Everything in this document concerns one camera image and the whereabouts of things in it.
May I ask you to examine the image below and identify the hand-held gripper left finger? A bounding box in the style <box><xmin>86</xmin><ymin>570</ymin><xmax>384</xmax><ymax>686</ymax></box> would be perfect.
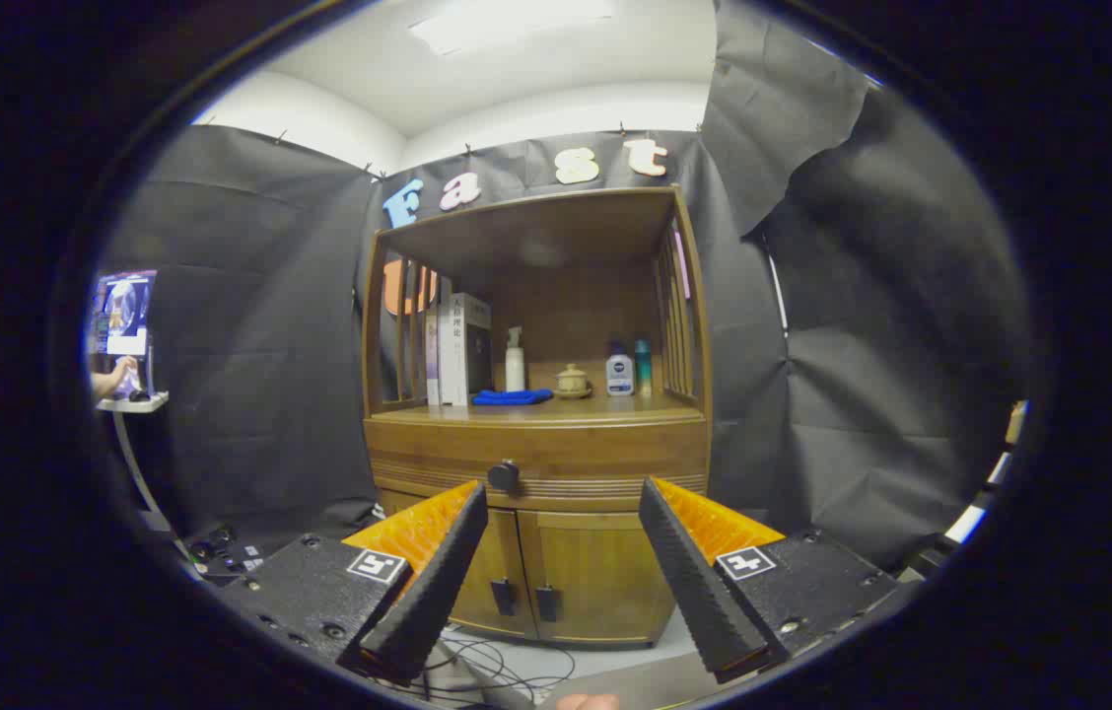
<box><xmin>221</xmin><ymin>480</ymin><xmax>490</xmax><ymax>688</ymax></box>

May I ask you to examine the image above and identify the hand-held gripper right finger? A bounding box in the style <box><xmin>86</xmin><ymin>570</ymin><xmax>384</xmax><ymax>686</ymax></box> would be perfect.
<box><xmin>639</xmin><ymin>476</ymin><xmax>902</xmax><ymax>684</ymax></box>

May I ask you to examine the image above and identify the wooden drawer with black knob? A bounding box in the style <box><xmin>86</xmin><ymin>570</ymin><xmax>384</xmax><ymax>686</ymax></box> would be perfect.
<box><xmin>366</xmin><ymin>422</ymin><xmax>710</xmax><ymax>499</ymax></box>

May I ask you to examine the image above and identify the wooden cabinet door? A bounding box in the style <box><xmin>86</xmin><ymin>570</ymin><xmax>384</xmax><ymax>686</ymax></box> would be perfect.
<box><xmin>381</xmin><ymin>490</ymin><xmax>539</xmax><ymax>640</ymax></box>
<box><xmin>517</xmin><ymin>510</ymin><xmax>680</xmax><ymax>647</ymax></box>

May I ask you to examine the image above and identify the wooden countertop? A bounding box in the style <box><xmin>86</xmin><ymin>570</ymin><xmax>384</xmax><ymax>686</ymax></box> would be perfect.
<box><xmin>369</xmin><ymin>390</ymin><xmax>707</xmax><ymax>427</ymax></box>

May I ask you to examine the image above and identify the wooden cabinet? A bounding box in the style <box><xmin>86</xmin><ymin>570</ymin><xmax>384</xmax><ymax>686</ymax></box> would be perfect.
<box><xmin>359</xmin><ymin>185</ymin><xmax>715</xmax><ymax>649</ymax></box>

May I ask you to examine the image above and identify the black electronic device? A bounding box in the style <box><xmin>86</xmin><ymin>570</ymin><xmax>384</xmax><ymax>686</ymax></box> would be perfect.
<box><xmin>186</xmin><ymin>526</ymin><xmax>266</xmax><ymax>578</ymax></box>

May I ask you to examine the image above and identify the thin pale book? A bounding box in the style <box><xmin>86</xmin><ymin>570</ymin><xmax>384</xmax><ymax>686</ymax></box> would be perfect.
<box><xmin>425</xmin><ymin>306</ymin><xmax>441</xmax><ymax>405</ymax></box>

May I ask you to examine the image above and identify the white lotion bottle blue cap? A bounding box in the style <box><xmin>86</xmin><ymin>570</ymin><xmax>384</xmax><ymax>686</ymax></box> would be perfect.
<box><xmin>606</xmin><ymin>341</ymin><xmax>635</xmax><ymax>397</ymax></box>

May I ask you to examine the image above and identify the thick white book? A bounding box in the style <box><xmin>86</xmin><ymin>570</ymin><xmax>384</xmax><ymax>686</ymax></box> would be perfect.
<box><xmin>438</xmin><ymin>293</ymin><xmax>493</xmax><ymax>407</ymax></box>

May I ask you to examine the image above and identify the white monitor stand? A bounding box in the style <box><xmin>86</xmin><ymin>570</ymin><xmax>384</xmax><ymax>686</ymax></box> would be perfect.
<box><xmin>98</xmin><ymin>391</ymin><xmax>197</xmax><ymax>568</ymax></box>

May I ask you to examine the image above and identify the computer monitor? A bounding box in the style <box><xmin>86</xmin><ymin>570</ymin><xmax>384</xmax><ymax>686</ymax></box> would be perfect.
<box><xmin>88</xmin><ymin>270</ymin><xmax>159</xmax><ymax>358</ymax></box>

